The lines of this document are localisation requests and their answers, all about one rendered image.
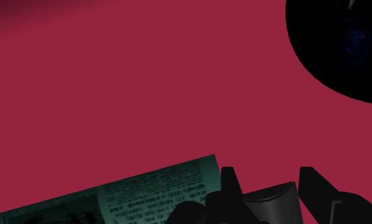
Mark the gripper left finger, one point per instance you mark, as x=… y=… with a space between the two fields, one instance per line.
x=228 y=198

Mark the black round object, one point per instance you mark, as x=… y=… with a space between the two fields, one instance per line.
x=344 y=46

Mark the folded newspaper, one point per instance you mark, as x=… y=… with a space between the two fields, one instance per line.
x=142 y=195

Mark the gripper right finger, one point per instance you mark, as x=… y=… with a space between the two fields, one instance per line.
x=319 y=198

